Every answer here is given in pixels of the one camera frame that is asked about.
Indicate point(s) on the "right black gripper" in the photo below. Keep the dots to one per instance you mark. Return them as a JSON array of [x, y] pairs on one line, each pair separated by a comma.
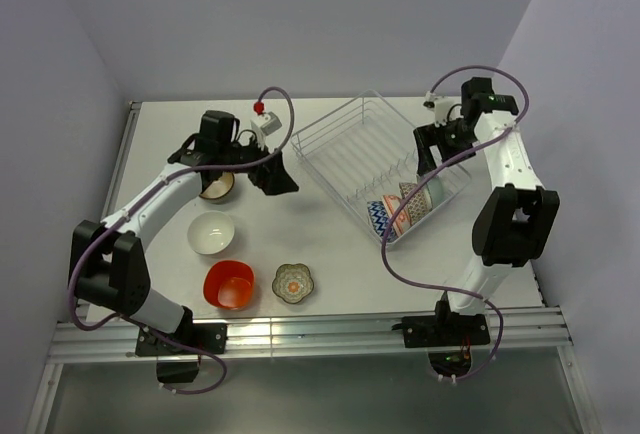
[[430, 136]]

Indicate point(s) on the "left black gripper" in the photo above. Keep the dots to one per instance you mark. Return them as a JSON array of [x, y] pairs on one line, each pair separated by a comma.
[[272, 177]]

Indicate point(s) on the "pale green ribbed bowl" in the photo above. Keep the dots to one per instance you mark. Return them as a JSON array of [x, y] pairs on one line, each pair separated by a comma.
[[436, 191]]

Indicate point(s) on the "brown geometric patterned bowl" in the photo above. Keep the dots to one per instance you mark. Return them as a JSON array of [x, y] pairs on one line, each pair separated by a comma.
[[420, 205]]

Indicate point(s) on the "orange floral patterned bowl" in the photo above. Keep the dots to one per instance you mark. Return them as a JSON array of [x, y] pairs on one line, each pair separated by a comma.
[[402, 222]]

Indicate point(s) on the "red blue patterned bowl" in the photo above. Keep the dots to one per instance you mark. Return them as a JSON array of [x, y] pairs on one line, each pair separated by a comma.
[[378, 217]]

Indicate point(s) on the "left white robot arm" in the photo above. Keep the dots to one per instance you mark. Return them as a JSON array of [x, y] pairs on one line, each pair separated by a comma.
[[108, 266]]

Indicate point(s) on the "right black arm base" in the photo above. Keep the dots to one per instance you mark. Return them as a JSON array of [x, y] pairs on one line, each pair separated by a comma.
[[448, 340]]

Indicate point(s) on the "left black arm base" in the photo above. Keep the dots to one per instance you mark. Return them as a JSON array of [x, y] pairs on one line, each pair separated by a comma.
[[179, 362]]

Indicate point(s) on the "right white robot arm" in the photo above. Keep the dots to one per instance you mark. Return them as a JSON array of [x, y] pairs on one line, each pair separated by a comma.
[[514, 223]]

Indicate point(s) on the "flower shaped patterned dish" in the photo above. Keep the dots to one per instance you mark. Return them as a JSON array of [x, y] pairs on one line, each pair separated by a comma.
[[293, 283]]

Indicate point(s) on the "brown glazed bowl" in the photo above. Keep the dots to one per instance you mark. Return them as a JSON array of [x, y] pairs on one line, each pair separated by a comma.
[[219, 189]]

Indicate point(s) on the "plain white bowl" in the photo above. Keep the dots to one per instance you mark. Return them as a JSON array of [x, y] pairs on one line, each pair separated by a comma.
[[210, 233]]

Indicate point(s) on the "orange plastic square bowl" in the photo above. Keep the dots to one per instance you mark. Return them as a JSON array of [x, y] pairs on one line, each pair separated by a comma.
[[229, 285]]

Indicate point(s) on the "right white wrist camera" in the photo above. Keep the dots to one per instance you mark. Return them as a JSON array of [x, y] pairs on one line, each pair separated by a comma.
[[439, 105]]

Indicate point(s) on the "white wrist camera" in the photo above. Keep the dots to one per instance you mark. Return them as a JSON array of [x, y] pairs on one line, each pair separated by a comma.
[[264, 123], [439, 105]]

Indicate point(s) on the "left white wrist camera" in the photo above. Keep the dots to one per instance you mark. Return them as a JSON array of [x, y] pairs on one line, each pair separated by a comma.
[[264, 123]]

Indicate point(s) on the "white wire dish rack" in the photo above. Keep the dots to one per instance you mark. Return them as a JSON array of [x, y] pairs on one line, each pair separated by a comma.
[[358, 152]]

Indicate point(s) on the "aluminium frame rail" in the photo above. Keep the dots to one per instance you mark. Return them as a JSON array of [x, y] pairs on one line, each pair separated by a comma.
[[281, 337]]

